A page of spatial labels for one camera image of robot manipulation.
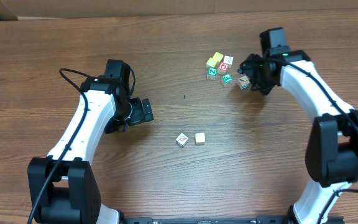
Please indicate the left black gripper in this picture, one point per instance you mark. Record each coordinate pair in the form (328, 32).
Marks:
(146, 111)

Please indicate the white block with feather picture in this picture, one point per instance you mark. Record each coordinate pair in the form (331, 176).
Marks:
(243, 82)

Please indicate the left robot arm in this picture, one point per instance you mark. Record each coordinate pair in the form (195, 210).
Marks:
(62, 185)

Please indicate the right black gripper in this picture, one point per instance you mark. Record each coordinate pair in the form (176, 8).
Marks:
(249, 70)

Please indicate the red letter block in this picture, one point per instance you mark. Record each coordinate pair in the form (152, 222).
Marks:
(222, 68)

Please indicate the green E block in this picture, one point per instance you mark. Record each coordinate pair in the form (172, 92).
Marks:
(226, 79)

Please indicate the white block with letters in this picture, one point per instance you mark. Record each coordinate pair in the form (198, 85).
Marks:
(228, 60)

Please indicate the yellow block front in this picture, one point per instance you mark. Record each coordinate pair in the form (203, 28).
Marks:
(211, 63)

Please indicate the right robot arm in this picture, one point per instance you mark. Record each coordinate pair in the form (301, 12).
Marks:
(332, 152)

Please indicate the yellow top wooden block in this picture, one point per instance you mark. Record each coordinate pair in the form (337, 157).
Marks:
(200, 138)

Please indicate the green Z block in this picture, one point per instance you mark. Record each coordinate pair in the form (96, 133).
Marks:
(211, 73)

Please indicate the white block with blue side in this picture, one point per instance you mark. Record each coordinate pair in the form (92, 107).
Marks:
(182, 139)

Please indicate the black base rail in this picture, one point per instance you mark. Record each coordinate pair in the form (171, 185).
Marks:
(228, 220)

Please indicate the yellow block rear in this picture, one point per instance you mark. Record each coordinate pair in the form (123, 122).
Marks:
(218, 57)

